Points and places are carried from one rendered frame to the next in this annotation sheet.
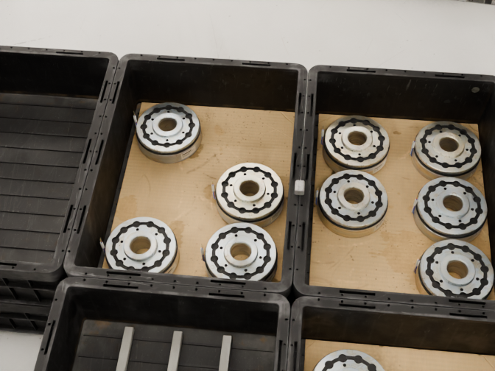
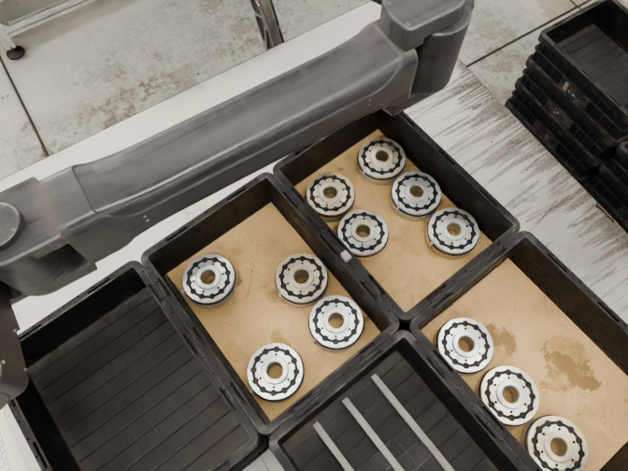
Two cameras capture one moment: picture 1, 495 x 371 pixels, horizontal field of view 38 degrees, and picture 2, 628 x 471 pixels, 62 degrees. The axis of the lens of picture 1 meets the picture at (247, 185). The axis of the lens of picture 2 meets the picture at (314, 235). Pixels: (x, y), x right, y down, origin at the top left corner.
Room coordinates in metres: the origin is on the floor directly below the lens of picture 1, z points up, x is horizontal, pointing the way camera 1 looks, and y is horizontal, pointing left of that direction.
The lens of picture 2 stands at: (0.35, 0.20, 1.81)
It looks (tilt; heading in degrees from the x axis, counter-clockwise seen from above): 66 degrees down; 317
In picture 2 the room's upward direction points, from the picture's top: 2 degrees counter-clockwise
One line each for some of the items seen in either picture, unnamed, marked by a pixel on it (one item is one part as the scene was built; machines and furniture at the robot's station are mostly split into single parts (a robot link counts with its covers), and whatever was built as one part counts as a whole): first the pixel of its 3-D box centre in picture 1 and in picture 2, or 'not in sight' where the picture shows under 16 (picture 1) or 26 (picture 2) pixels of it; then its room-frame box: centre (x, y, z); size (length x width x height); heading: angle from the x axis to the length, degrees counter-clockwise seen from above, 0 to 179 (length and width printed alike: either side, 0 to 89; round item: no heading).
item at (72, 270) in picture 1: (197, 163); (266, 291); (0.62, 0.07, 0.92); 0.40 x 0.30 x 0.02; 173
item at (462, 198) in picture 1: (452, 204); (416, 192); (0.57, -0.30, 0.86); 0.05 x 0.05 x 0.01
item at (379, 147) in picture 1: (356, 140); (330, 193); (0.70, -0.17, 0.86); 0.10 x 0.10 x 0.01
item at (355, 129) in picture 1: (356, 138); (330, 192); (0.70, -0.17, 0.86); 0.05 x 0.05 x 0.01
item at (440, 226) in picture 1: (451, 205); (416, 192); (0.57, -0.30, 0.86); 0.10 x 0.10 x 0.01
